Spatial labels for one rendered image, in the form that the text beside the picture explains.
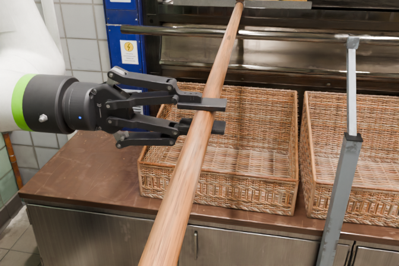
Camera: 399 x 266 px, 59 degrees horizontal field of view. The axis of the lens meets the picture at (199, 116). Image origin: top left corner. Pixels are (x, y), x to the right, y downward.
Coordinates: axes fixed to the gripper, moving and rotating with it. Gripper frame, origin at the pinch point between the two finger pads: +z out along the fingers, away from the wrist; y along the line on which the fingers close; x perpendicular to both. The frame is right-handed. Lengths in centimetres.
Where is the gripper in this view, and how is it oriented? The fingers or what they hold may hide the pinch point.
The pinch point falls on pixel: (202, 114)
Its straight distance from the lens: 52.9
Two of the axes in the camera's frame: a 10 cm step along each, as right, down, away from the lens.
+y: 0.0, 8.9, 4.5
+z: 9.9, 0.7, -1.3
